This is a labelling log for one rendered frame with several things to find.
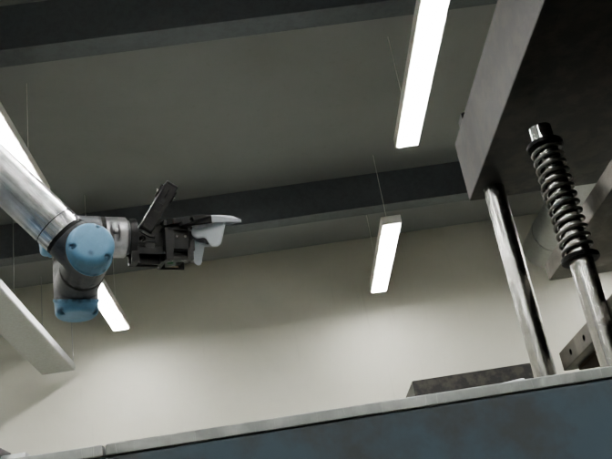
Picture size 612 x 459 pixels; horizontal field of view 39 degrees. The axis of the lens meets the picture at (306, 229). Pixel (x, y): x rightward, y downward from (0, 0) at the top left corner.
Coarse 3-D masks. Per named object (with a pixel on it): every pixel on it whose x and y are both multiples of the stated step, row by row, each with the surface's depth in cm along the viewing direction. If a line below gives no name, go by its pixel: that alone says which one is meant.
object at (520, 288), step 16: (496, 192) 247; (496, 208) 246; (496, 224) 244; (512, 224) 243; (512, 240) 241; (512, 256) 239; (512, 272) 238; (528, 272) 239; (512, 288) 237; (528, 288) 235; (528, 304) 233; (528, 320) 231; (528, 336) 230; (544, 336) 230; (528, 352) 230; (544, 352) 227; (544, 368) 226
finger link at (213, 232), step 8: (216, 216) 160; (224, 216) 161; (232, 216) 162; (208, 224) 160; (216, 224) 160; (224, 224) 160; (192, 232) 161; (200, 232) 161; (208, 232) 160; (216, 232) 160; (208, 240) 160; (216, 240) 160
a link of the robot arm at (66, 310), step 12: (60, 276) 144; (60, 288) 146; (96, 288) 146; (60, 300) 147; (72, 300) 147; (84, 300) 147; (96, 300) 149; (60, 312) 148; (72, 312) 147; (84, 312) 148; (96, 312) 150
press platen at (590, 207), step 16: (608, 176) 188; (592, 192) 198; (608, 192) 189; (592, 208) 199; (608, 208) 196; (592, 224) 204; (608, 224) 205; (608, 240) 215; (560, 256) 224; (608, 256) 225; (560, 272) 231
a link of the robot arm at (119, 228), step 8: (112, 224) 156; (120, 224) 157; (128, 224) 158; (112, 232) 156; (120, 232) 156; (128, 232) 157; (120, 240) 156; (128, 240) 157; (120, 248) 156; (128, 248) 158; (120, 256) 158
